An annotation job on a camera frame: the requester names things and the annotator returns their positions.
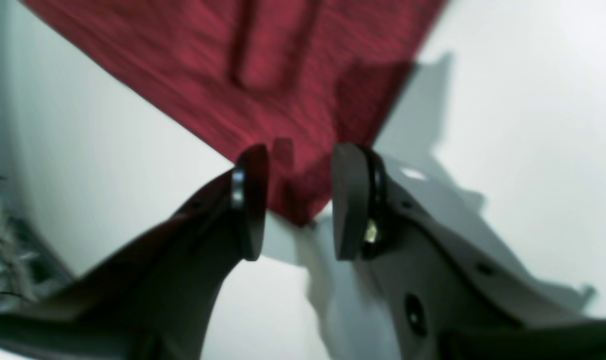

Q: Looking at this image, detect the dark red long-sleeve shirt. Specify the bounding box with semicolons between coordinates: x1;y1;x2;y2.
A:
25;0;446;226

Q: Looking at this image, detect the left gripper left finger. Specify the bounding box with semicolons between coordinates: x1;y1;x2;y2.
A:
0;144;269;360

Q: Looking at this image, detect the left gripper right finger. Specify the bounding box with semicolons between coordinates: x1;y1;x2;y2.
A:
332;142;606;360

